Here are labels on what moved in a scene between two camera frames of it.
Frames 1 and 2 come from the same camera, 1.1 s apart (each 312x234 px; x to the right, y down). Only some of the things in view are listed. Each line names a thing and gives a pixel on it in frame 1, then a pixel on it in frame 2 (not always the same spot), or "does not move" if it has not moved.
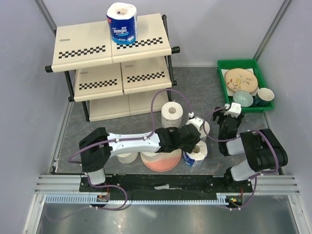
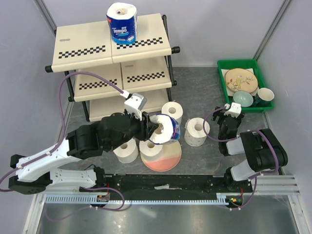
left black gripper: [190, 148] to [146, 126]
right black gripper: [221, 112] does not move
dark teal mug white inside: [263, 97] does not move
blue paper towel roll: [122, 20] does not move
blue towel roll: [196, 158] to [168, 130]
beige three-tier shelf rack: [113, 80] does not move
